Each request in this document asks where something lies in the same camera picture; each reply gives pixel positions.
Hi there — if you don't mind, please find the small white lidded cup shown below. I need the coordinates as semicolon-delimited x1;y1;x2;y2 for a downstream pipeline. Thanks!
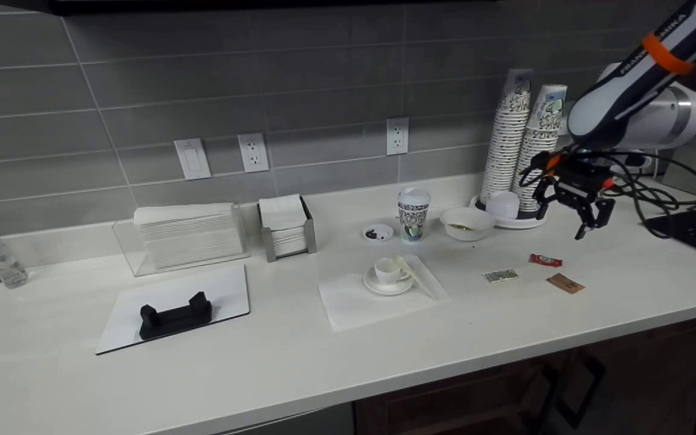
484;188;526;224

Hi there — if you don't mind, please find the green clear sachet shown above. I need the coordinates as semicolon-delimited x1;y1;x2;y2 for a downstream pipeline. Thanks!
484;267;522;285

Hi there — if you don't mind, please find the brown sachet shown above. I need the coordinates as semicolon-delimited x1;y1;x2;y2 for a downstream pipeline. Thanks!
544;270;588;298

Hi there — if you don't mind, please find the white saucer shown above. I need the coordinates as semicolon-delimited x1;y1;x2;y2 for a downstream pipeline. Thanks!
362;268;418;300

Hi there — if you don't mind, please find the white bowl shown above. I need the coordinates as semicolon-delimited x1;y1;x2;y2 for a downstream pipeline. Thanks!
440;206;495;244

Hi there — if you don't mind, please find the red ketchup sachet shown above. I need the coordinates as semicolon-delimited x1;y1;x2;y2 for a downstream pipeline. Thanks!
528;251;565;270

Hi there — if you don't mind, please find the brown wooden cabinet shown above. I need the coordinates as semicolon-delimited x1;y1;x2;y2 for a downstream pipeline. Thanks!
350;310;696;435

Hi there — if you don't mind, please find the sleeve of printed paper cups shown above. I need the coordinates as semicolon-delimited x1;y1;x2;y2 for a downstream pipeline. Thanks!
513;83;570;221

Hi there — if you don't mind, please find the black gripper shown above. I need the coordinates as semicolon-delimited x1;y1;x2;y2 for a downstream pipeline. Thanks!
536;153;620;244

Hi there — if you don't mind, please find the printed paper cup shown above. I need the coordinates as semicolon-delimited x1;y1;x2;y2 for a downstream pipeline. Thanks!
396;187;434;244

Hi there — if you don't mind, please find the white flat board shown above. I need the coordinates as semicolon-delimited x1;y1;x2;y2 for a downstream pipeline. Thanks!
95;261;254;357

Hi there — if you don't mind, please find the pale stir stick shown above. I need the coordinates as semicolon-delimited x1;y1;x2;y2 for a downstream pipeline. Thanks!
395;255;440;293

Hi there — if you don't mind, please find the white wall power outlet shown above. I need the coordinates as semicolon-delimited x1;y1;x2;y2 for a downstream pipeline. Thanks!
384;117;413;158
234;130;274;174

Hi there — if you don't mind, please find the tall sleeve of white cups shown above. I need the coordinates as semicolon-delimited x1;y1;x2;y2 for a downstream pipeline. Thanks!
478;65;536;206

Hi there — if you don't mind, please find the white napkin mat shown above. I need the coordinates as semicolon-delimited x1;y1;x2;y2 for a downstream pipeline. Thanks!
318;255;452;337

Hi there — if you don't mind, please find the clear acrylic box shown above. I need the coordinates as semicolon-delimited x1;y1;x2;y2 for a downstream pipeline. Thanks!
111;200;249;279

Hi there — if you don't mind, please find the napkin holder with napkins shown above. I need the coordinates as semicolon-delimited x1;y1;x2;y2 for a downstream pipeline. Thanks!
254;190;320;264

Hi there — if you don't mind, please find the white wall light switch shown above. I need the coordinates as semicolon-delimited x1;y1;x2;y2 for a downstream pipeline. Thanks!
173;135;213;181

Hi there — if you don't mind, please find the small dish with dark bits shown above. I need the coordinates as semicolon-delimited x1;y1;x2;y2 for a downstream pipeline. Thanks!
362;221;399;244

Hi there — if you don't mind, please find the black plastic block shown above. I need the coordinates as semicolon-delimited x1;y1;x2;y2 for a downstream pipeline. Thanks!
136;290;215;343

